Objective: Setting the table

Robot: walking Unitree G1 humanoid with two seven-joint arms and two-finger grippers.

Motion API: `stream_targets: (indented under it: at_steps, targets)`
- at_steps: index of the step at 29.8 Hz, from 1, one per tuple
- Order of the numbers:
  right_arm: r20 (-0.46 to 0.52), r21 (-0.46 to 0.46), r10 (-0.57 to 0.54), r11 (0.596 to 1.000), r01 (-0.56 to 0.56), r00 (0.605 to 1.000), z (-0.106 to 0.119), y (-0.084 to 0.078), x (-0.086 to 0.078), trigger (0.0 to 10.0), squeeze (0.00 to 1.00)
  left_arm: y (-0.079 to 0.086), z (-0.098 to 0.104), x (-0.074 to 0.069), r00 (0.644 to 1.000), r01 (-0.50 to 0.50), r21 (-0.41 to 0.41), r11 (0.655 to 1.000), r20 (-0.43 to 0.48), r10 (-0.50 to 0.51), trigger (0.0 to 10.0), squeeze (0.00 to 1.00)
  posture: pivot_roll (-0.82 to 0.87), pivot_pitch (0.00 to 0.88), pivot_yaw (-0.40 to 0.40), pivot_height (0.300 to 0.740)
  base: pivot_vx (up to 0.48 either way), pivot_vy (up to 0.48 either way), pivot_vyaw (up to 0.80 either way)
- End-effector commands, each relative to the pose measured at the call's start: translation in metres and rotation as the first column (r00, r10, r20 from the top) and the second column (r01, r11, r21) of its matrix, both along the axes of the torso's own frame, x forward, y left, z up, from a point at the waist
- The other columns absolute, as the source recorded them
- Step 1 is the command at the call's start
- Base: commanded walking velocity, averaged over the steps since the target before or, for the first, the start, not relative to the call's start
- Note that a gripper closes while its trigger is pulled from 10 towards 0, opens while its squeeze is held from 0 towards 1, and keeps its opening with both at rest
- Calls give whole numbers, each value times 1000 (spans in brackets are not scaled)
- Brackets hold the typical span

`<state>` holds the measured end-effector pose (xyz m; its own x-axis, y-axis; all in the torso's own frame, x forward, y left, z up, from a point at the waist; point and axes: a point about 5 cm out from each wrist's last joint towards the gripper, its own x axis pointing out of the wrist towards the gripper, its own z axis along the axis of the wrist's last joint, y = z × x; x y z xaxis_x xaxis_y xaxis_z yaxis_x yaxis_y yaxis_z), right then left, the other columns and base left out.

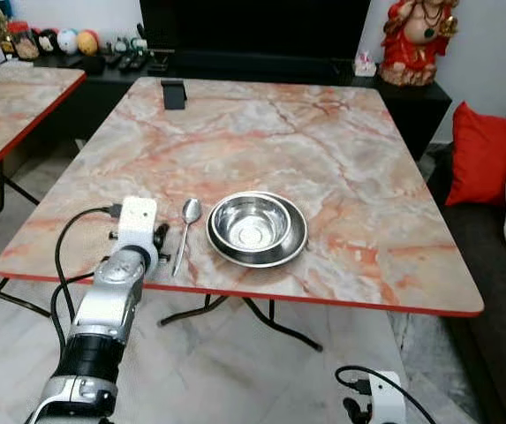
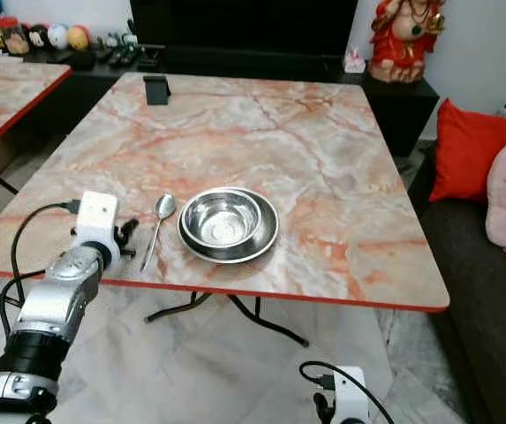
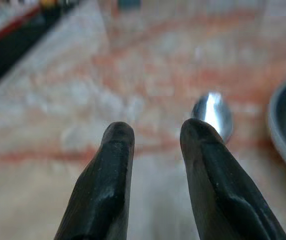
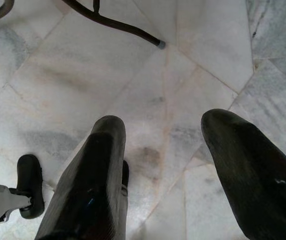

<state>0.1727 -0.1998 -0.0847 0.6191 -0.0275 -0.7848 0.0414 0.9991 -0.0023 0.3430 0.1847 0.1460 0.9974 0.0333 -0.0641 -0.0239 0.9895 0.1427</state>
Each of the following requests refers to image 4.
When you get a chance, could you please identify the grey robot left leg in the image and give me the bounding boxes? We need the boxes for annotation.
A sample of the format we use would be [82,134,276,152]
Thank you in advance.
[0,154,45,234]

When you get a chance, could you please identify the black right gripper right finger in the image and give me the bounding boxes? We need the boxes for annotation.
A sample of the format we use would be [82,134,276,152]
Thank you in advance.
[201,108,286,240]

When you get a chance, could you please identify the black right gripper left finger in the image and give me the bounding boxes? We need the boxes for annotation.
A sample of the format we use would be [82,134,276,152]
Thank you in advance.
[34,114,130,240]

